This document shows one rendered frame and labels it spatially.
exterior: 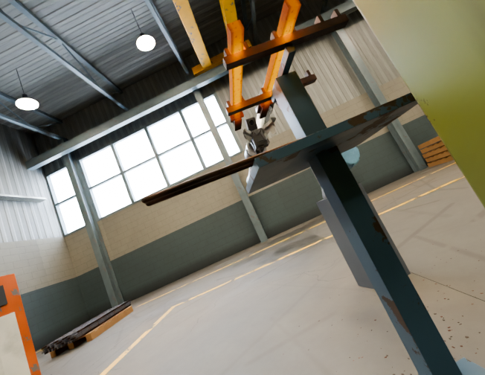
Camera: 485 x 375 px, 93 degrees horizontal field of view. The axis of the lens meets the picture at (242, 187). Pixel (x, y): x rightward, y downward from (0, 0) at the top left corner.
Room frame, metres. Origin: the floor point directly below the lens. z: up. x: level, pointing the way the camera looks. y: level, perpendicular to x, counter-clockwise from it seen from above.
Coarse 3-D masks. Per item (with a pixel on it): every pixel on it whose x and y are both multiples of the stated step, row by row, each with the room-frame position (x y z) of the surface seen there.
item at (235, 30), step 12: (228, 24) 0.40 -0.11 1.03; (240, 24) 0.41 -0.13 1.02; (228, 36) 0.43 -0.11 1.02; (240, 36) 0.42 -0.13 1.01; (228, 48) 0.46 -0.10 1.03; (240, 48) 0.46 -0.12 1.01; (240, 72) 0.53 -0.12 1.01; (240, 84) 0.58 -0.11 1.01; (240, 96) 0.64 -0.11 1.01; (240, 120) 0.77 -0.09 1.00
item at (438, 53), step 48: (384, 0) 0.28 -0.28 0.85; (432, 0) 0.24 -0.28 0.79; (480, 0) 0.20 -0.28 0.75; (384, 48) 0.32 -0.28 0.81; (432, 48) 0.26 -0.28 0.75; (480, 48) 0.23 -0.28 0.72; (432, 96) 0.30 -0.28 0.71; (480, 96) 0.25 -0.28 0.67; (480, 144) 0.28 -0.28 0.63; (480, 192) 0.32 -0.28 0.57
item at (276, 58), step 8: (288, 0) 0.41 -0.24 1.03; (296, 0) 0.41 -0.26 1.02; (288, 8) 0.41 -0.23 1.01; (296, 8) 0.42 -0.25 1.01; (280, 16) 0.44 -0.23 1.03; (288, 16) 0.43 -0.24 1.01; (296, 16) 0.44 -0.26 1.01; (280, 24) 0.46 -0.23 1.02; (288, 24) 0.45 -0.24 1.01; (280, 32) 0.47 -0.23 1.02; (288, 32) 0.47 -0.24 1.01; (272, 56) 0.55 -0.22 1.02; (280, 56) 0.54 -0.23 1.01; (272, 64) 0.57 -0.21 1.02; (272, 72) 0.60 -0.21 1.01; (272, 80) 0.64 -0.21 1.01; (264, 88) 0.68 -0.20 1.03; (272, 88) 0.68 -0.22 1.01; (264, 104) 0.75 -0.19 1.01; (264, 112) 0.81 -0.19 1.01
